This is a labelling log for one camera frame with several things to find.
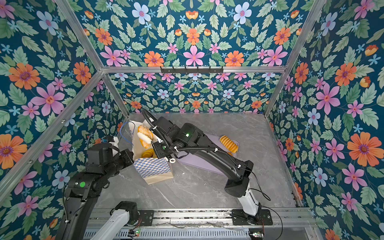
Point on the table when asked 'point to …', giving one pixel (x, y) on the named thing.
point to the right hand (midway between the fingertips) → (157, 149)
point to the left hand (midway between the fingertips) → (135, 149)
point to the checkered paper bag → (152, 169)
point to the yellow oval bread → (149, 153)
